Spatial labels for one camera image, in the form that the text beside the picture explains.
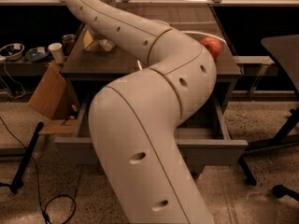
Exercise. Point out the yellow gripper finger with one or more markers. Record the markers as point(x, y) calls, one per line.
point(90, 40)

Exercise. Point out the clear plastic water bottle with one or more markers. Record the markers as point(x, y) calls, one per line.
point(107, 45)

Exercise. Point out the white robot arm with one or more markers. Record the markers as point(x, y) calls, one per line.
point(132, 120)

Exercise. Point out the grey drawer cabinet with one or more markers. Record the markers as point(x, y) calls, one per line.
point(88, 71)

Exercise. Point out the open grey top drawer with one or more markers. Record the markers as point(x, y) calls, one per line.
point(203, 139)

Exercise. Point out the glass jar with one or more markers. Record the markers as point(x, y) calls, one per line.
point(68, 43)

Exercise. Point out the white paper cup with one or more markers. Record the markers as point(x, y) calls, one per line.
point(56, 49)

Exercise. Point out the blue bowl right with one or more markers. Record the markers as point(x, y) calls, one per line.
point(37, 55)

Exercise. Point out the blue bowl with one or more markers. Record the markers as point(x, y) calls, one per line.
point(12, 52)
point(37, 55)

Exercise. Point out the brown cardboard box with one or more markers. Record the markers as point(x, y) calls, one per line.
point(53, 100)

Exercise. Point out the blue bowl left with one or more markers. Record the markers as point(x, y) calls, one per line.
point(12, 52)

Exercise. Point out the grey side shelf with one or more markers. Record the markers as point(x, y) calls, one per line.
point(24, 68)

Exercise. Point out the red apple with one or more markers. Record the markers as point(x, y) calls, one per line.
point(213, 45)

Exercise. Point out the black stand leg left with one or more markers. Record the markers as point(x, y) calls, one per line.
point(17, 181)

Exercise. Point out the black caster foot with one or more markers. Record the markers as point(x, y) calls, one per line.
point(280, 191)

